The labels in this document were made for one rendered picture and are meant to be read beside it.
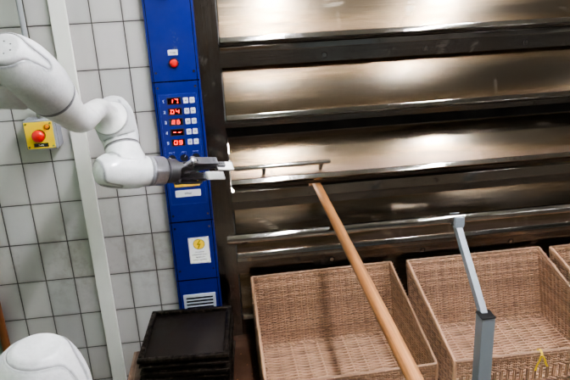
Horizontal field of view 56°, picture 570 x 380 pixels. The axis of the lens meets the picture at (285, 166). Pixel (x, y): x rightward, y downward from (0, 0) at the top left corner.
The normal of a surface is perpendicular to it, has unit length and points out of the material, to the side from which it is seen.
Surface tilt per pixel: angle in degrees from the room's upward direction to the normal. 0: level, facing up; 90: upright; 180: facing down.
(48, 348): 5
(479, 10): 70
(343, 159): 47
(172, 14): 90
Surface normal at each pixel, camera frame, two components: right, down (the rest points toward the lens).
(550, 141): 0.05, -0.44
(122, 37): 0.11, 0.29
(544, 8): 0.09, -0.05
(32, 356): 0.05, -0.97
